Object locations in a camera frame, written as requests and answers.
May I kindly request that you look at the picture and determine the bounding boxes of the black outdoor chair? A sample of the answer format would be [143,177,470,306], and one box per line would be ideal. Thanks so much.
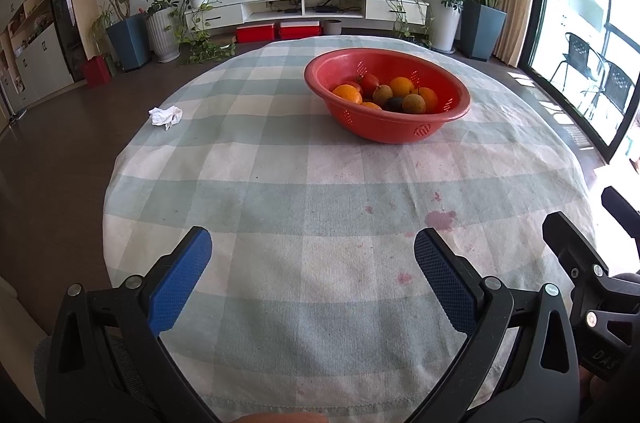
[582,60,636,119]
[550,32,606,91]

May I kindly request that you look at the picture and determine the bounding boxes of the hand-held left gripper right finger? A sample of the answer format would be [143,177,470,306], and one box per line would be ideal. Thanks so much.
[410,228,581,423]

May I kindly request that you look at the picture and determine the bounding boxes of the white television cabinet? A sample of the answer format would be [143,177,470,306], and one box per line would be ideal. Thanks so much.
[185,0,431,37]

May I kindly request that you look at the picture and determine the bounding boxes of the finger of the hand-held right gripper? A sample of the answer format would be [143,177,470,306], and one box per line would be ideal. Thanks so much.
[601,186,640,261]
[542,211,608,291]

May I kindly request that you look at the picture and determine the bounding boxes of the yellowish orange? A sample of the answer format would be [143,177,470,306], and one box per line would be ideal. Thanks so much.
[332,84,363,105]

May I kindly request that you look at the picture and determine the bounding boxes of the red colander bowl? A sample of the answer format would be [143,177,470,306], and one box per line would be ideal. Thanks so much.
[304,48,472,145]

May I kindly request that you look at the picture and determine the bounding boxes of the checkered tablecloth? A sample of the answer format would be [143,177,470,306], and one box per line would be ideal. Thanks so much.
[102,34,598,423]

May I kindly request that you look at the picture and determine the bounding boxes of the large orange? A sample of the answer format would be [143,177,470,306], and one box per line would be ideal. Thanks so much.
[390,76,415,98]

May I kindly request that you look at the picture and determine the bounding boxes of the person's left hand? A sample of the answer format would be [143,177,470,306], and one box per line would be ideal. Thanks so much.
[235,412,328,423]

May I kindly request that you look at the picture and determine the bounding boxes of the crumpled white tissue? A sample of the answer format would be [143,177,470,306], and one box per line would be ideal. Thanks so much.
[148,106,183,131]

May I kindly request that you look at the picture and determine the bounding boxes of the grey office chair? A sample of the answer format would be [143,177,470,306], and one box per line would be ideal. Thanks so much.
[35,333,166,423]

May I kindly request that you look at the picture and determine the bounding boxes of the plant in white ribbed pot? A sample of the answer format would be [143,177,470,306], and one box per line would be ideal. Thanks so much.
[145,0,182,63]

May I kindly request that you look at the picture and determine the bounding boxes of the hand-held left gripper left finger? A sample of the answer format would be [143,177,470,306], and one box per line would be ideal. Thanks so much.
[45,226,221,423]

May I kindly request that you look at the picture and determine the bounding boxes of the plant in tall white pot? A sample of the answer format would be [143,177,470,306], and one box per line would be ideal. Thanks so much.
[419,0,466,53]

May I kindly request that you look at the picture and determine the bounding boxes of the orange with stem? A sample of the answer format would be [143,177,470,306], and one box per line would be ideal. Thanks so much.
[417,87,438,113]

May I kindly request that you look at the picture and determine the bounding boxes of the white wall cupboards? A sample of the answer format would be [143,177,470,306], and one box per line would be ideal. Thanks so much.
[0,0,96,114]

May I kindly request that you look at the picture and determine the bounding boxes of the small red bin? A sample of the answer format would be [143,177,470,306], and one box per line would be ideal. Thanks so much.
[80,56,112,89]

